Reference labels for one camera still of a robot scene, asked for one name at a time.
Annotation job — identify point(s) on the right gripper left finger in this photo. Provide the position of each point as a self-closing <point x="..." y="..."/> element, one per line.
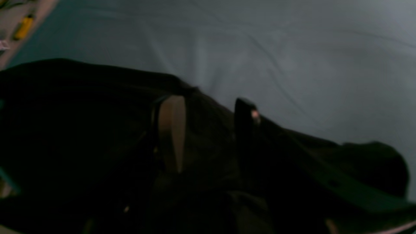
<point x="160" y="150"/>

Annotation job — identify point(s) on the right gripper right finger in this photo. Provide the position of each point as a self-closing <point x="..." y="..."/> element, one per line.
<point x="315" y="186"/>

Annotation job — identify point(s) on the yellow handled pliers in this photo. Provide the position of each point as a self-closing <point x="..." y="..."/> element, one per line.
<point x="24" y="27"/>

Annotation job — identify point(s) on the blue table cloth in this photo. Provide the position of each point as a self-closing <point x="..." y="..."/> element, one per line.
<point x="343" y="70"/>

